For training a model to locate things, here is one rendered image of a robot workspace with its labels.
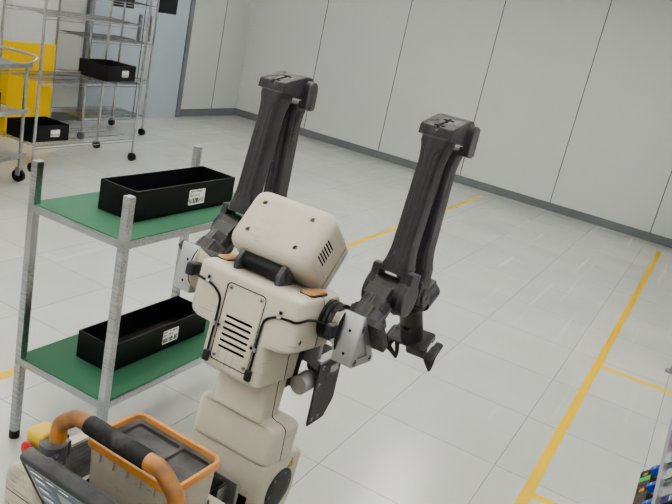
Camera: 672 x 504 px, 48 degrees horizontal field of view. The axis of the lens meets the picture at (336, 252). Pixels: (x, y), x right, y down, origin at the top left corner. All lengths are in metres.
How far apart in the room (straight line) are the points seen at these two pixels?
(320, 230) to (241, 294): 0.21
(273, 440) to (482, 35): 8.44
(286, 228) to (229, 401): 0.42
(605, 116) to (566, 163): 0.70
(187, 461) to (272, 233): 0.49
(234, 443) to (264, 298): 0.38
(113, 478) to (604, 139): 8.38
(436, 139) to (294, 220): 0.34
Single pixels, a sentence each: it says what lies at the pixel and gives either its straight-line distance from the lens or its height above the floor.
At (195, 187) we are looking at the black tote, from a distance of 2.93.
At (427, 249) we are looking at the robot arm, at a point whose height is 1.33.
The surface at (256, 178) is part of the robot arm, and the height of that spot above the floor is 1.38.
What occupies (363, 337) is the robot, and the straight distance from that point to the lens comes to 1.55.
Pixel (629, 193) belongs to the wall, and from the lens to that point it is 9.46.
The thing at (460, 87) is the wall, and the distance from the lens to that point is 9.86.
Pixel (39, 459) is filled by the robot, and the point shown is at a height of 0.95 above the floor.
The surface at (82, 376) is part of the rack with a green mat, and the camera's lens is 2.93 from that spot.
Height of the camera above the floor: 1.79
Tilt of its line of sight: 18 degrees down
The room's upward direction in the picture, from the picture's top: 12 degrees clockwise
